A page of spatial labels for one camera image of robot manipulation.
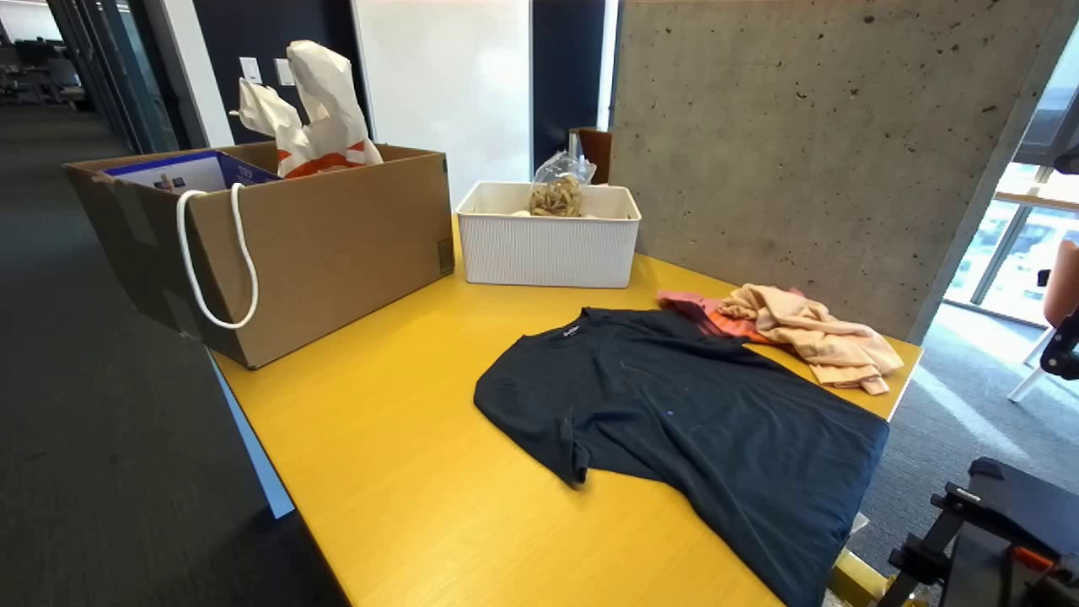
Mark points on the wooden desk by window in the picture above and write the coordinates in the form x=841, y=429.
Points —
x=1038, y=199

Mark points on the black office chair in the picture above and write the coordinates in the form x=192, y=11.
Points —
x=1062, y=356

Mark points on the black orange bar clamp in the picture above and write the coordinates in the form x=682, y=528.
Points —
x=954, y=541

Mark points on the black shirt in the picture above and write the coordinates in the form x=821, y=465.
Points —
x=694, y=428

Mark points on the blue and white box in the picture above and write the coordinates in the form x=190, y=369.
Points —
x=181, y=174

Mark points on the brown cardboard box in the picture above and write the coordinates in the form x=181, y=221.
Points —
x=326, y=247

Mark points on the clear plastic bag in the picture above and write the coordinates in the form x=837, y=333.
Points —
x=564, y=166

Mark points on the brown wooden object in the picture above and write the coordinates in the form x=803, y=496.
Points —
x=599, y=152

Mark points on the peach cloth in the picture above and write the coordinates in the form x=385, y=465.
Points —
x=831, y=338

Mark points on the pink cloth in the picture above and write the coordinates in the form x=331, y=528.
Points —
x=701, y=316

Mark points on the white wall switch plate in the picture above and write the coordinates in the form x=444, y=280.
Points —
x=283, y=72
x=247, y=68

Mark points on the white plastic bin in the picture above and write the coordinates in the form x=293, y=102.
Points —
x=545, y=255

